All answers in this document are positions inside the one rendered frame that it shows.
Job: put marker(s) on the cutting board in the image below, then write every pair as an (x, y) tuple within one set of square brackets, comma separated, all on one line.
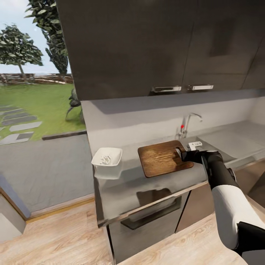
[(163, 158)]

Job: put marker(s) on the drop in sink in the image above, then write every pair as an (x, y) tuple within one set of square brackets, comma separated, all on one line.
[(233, 147)]

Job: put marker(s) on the fixed window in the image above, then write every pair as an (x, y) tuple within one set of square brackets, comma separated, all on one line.
[(45, 154)]

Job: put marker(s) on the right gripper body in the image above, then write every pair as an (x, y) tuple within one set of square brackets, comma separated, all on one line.
[(188, 155)]

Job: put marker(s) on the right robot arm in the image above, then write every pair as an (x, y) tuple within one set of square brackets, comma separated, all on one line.
[(239, 227)]

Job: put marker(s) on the cabinet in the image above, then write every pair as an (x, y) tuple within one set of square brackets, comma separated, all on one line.
[(140, 48), (255, 78)]

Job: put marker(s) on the bowl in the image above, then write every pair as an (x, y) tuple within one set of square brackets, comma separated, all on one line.
[(113, 152)]

